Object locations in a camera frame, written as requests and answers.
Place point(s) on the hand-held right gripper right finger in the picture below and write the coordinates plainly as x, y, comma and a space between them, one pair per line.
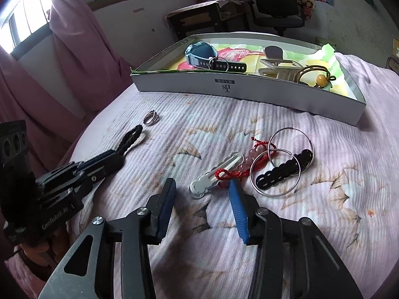
240, 215

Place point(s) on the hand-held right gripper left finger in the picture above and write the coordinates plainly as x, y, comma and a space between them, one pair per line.
165, 207

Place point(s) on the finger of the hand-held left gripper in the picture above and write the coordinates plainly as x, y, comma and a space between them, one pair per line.
103, 173
96, 161

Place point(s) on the white hair clip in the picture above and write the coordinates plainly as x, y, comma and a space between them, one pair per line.
202, 187

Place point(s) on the white shallow cardboard box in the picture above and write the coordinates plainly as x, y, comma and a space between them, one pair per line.
280, 96

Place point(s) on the blue smartwatch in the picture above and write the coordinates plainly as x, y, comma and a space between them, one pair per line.
199, 53

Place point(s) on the beige hair claw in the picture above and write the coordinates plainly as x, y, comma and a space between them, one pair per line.
274, 68

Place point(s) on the person's left hand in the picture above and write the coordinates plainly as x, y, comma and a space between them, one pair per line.
34, 252

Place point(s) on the large silver hoop earring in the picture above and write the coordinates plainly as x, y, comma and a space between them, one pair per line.
291, 128
276, 195

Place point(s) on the black wavy hair clip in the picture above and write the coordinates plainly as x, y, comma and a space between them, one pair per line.
274, 174

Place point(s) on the pink bed sheet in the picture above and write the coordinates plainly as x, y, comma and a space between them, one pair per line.
21, 282

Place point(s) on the pink curtain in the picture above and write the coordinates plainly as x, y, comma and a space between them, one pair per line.
78, 53

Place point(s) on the small silver hoop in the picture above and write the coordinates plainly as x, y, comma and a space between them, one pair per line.
208, 63

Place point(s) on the barred window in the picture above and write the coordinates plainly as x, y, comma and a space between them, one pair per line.
28, 15

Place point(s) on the colourful printed paper lining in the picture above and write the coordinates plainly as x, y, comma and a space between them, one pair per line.
237, 53

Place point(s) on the dark wooden desk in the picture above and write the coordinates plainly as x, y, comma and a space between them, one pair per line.
193, 15

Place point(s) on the black office chair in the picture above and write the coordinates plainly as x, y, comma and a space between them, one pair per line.
274, 0

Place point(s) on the wooden cabinet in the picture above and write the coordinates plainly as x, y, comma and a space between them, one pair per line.
396, 46

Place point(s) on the cartoon wall poster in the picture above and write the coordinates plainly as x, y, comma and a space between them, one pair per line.
304, 4

